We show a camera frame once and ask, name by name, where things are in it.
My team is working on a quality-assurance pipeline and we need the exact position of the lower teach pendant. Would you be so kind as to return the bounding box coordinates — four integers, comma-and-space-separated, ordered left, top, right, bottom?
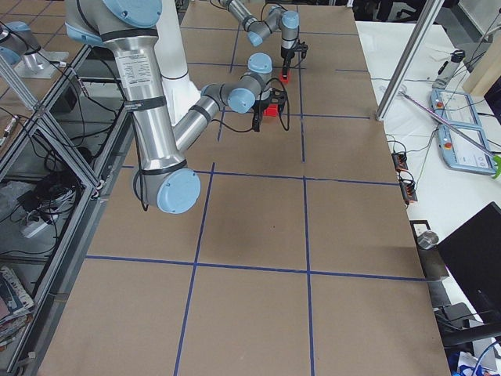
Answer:
438, 125, 496, 175

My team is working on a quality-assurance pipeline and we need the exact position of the orange electronics board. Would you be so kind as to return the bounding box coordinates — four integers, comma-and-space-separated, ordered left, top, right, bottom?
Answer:
391, 151, 408, 172
398, 178, 418, 204

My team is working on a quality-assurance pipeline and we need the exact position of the orange electronics board upper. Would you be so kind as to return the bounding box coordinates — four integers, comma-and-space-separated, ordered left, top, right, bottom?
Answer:
391, 151, 408, 172

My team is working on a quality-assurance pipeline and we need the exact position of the metal cup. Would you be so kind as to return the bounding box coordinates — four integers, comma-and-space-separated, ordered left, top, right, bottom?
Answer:
417, 230, 439, 250

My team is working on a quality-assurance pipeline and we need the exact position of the stack of magazines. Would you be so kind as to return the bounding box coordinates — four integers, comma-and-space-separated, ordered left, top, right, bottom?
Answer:
1, 265, 34, 349

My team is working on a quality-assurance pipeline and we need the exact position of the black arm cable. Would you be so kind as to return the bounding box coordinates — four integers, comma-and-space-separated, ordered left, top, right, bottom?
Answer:
217, 76, 290, 134

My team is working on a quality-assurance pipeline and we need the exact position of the aluminium frame post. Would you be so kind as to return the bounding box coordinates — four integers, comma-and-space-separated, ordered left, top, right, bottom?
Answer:
376, 0, 444, 121

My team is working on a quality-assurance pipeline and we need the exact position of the upper teach pendant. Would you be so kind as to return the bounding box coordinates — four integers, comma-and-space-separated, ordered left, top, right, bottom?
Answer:
431, 89, 481, 127

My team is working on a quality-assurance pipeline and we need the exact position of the orange electronics board lower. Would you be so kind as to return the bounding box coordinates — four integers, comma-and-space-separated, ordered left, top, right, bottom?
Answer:
398, 178, 418, 204

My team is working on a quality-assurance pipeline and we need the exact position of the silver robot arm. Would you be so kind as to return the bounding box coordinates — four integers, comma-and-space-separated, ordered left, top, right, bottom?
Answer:
210, 0, 308, 83
65, 1, 272, 215

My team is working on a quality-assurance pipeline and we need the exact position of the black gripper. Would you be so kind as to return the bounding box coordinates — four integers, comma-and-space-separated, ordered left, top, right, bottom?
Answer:
252, 90, 272, 132
280, 39, 296, 78

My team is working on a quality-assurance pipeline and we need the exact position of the reacher grabber stick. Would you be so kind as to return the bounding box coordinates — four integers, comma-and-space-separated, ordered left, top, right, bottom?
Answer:
398, 89, 500, 179

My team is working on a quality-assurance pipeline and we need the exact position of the black laptop monitor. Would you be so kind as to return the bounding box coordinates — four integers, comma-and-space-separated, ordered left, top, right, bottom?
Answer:
438, 202, 500, 323

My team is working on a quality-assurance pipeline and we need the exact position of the teach pendant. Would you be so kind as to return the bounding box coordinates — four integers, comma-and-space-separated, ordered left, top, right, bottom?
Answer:
431, 89, 481, 127
438, 125, 496, 175

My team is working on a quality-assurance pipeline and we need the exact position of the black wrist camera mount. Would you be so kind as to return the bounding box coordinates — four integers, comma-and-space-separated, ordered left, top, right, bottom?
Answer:
269, 88, 290, 132

